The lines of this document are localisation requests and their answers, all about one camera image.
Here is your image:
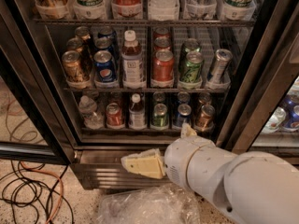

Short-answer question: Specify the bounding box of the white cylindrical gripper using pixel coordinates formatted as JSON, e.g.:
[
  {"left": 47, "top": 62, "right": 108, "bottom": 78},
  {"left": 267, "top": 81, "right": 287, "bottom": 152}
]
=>
[{"left": 121, "top": 123, "right": 236, "bottom": 200}]

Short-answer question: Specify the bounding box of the blue pepsi can front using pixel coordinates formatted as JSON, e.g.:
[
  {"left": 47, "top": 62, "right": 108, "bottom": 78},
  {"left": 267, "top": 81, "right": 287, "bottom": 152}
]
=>
[{"left": 93, "top": 50, "right": 117, "bottom": 83}]

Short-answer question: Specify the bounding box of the blue pepsi can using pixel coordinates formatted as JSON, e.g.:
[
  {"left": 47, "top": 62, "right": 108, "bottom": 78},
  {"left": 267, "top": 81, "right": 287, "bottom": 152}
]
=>
[
  {"left": 93, "top": 50, "right": 117, "bottom": 83},
  {"left": 98, "top": 26, "right": 118, "bottom": 44},
  {"left": 94, "top": 37, "right": 115, "bottom": 56}
]

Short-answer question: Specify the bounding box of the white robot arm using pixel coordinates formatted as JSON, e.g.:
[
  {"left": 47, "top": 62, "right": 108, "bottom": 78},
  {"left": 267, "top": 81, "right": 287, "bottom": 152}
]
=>
[{"left": 121, "top": 124, "right": 299, "bottom": 224}]

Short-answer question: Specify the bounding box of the green can lower shelf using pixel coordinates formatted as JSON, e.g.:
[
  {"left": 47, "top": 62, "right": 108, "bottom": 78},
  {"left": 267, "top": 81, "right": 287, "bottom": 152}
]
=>
[{"left": 151, "top": 104, "right": 168, "bottom": 128}]

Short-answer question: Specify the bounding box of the blue can lower shelf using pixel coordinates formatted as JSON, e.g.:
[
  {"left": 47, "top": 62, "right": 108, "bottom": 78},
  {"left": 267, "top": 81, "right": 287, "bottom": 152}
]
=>
[{"left": 173, "top": 104, "right": 192, "bottom": 128}]

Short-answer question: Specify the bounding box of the gold can lower shelf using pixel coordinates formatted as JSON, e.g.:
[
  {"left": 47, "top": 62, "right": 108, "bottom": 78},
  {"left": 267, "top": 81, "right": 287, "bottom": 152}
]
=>
[{"left": 195, "top": 105, "right": 215, "bottom": 128}]

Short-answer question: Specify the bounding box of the brown tea bottle lower shelf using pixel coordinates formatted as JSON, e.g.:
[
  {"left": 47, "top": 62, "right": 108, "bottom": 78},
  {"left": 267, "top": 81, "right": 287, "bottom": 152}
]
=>
[{"left": 129, "top": 93, "right": 146, "bottom": 130}]

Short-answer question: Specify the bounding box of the brown tea bottle shelf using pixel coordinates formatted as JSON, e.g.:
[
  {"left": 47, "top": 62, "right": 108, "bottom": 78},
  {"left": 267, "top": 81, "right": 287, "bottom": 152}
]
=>
[
  {"left": 121, "top": 30, "right": 146, "bottom": 89},
  {"left": 129, "top": 93, "right": 146, "bottom": 130}
]

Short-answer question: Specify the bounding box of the red can lower shelf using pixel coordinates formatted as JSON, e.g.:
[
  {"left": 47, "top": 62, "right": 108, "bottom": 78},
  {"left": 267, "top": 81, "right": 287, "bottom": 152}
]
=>
[{"left": 106, "top": 103, "right": 123, "bottom": 126}]

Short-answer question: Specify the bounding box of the brown tea bottle middle shelf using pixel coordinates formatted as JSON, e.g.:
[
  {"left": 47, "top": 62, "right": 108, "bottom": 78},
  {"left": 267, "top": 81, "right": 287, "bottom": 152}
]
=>
[{"left": 121, "top": 30, "right": 146, "bottom": 89}]

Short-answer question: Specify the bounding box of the green can front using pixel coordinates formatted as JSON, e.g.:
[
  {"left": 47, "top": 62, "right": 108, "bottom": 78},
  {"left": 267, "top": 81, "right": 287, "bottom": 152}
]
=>
[{"left": 179, "top": 51, "right": 205, "bottom": 83}]

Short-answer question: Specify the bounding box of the green can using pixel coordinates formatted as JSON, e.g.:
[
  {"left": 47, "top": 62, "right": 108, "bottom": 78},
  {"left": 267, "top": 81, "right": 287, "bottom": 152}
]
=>
[
  {"left": 179, "top": 51, "right": 205, "bottom": 83},
  {"left": 179, "top": 38, "right": 201, "bottom": 62}
]

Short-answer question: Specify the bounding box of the clear water bottle lower shelf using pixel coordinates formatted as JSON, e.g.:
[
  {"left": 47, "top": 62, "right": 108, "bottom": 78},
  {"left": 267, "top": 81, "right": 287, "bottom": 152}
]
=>
[{"left": 78, "top": 95, "right": 104, "bottom": 130}]

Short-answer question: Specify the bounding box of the red can front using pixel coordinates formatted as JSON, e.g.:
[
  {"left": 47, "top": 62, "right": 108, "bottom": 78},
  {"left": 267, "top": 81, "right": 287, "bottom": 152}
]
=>
[{"left": 152, "top": 49, "right": 175, "bottom": 82}]

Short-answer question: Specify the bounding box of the red can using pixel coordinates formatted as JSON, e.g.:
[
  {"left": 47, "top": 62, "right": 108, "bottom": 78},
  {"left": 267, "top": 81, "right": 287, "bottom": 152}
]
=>
[
  {"left": 153, "top": 27, "right": 171, "bottom": 38},
  {"left": 152, "top": 49, "right": 175, "bottom": 82},
  {"left": 153, "top": 37, "right": 171, "bottom": 51}
]

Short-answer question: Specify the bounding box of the glass fridge door right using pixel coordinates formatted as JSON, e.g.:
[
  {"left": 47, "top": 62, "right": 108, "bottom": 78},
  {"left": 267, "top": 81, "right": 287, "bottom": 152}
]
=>
[{"left": 232, "top": 14, "right": 299, "bottom": 163}]

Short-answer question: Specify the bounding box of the glass fridge door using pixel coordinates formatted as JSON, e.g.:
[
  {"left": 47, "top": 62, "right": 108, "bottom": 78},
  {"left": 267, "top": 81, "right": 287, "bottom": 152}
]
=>
[
  {"left": 0, "top": 3, "right": 74, "bottom": 164},
  {"left": 232, "top": 14, "right": 299, "bottom": 163}
]

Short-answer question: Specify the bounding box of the green can back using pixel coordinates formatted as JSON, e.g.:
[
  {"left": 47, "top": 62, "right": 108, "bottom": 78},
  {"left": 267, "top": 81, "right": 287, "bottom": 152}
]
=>
[{"left": 179, "top": 38, "right": 201, "bottom": 62}]

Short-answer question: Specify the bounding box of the slim silver can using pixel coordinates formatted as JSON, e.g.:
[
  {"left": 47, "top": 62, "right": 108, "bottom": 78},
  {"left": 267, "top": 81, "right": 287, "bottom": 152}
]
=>
[{"left": 207, "top": 49, "right": 233, "bottom": 83}]

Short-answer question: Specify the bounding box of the red can back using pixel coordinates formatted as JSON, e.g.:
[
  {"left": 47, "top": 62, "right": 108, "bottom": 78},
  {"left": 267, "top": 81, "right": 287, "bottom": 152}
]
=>
[{"left": 153, "top": 27, "right": 171, "bottom": 38}]

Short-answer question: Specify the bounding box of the gold brown can front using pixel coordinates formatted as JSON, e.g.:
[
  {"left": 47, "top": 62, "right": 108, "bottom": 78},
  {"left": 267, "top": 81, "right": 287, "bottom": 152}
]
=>
[{"left": 62, "top": 50, "right": 89, "bottom": 82}]

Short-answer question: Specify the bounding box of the gold brown can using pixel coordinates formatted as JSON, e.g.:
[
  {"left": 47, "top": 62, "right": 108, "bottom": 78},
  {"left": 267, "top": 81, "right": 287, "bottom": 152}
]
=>
[
  {"left": 62, "top": 50, "right": 89, "bottom": 82},
  {"left": 75, "top": 26, "right": 93, "bottom": 45},
  {"left": 66, "top": 37, "right": 91, "bottom": 61}
]

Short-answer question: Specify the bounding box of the blue can right compartment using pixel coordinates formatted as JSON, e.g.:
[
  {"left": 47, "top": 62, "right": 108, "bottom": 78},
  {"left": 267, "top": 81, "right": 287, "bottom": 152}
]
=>
[{"left": 281, "top": 94, "right": 299, "bottom": 132}]

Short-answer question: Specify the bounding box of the blue pepsi can back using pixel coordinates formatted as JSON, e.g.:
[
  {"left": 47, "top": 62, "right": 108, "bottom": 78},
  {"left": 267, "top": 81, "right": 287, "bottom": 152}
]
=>
[{"left": 98, "top": 26, "right": 118, "bottom": 44}]

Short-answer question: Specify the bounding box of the glass fridge door left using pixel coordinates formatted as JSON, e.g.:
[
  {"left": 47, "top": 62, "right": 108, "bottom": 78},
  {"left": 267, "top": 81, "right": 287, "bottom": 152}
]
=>
[{"left": 0, "top": 3, "right": 74, "bottom": 164}]

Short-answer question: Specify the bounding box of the gold brown can back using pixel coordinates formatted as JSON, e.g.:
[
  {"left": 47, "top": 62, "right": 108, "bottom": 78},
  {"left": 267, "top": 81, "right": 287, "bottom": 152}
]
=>
[{"left": 75, "top": 26, "right": 93, "bottom": 45}]

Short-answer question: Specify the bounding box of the silver can top shelf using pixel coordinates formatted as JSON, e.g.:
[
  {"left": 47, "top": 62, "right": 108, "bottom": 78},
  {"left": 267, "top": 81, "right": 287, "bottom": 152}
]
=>
[{"left": 185, "top": 0, "right": 217, "bottom": 20}]

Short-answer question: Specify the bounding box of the green white bottle top shelf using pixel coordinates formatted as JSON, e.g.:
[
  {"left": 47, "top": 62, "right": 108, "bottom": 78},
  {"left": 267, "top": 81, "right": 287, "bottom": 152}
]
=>
[{"left": 73, "top": 0, "right": 106, "bottom": 20}]

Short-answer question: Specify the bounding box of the clear plastic bag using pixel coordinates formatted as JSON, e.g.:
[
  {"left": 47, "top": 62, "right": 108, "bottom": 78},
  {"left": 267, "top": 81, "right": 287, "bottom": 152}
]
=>
[{"left": 97, "top": 184, "right": 201, "bottom": 224}]

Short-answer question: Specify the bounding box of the green white bottle top right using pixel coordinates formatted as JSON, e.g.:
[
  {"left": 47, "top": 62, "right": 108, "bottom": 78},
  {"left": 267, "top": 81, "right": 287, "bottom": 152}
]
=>
[{"left": 220, "top": 0, "right": 256, "bottom": 21}]

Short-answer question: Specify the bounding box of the orange cable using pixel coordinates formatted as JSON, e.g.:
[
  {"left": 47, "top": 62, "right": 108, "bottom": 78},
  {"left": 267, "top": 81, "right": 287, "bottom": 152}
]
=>
[{"left": 19, "top": 161, "right": 64, "bottom": 224}]

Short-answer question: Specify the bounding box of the black cable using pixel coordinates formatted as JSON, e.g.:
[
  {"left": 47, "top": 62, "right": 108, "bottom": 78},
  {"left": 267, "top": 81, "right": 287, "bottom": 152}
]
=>
[{"left": 0, "top": 161, "right": 76, "bottom": 224}]

